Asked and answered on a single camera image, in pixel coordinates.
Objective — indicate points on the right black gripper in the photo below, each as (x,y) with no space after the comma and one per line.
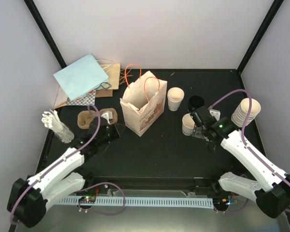
(197,133)

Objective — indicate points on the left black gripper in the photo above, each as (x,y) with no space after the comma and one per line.
(116,133)

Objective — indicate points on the white paper coffee cup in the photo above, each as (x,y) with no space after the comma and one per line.
(187,125)

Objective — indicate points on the cream bear paper bag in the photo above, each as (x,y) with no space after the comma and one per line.
(143,101)

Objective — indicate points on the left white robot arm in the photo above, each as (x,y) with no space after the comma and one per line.
(30,199)

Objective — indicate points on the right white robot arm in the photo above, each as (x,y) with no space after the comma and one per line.
(270,189)

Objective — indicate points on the black paper coffee cup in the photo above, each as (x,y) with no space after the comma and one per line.
(195,102)

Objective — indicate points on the checkered paper bag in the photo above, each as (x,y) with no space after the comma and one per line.
(85,100)

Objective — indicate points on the stack of white cups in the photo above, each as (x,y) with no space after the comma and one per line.
(240,113)

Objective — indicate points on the white plastic cutlery bunch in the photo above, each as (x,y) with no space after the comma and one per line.
(52,121)

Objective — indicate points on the light blue paper bag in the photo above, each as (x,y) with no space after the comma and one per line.
(81,77)

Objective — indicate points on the brown kraft paper bag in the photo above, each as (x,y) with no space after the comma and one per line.
(104,90)

